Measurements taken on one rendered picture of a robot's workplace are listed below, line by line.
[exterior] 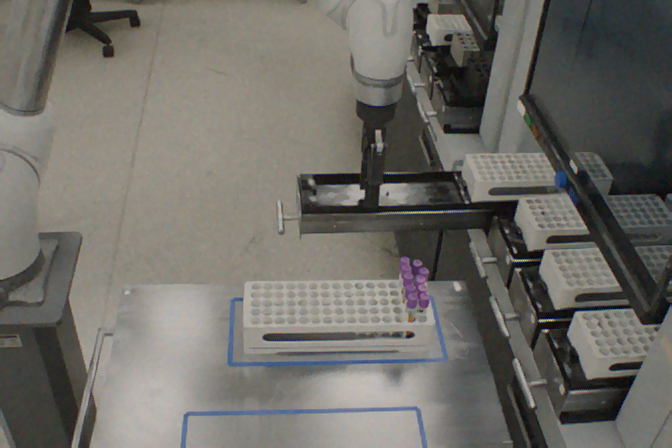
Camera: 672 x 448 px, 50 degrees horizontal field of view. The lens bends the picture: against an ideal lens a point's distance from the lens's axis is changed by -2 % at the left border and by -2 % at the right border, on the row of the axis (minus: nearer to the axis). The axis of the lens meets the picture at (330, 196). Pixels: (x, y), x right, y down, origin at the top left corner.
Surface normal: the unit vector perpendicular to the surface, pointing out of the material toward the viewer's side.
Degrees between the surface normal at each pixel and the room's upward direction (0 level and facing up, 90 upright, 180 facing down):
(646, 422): 90
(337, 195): 0
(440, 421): 0
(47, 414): 90
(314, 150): 0
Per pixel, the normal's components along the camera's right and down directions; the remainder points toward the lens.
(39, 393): 0.10, 0.61
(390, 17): 0.19, 0.41
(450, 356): 0.05, -0.79
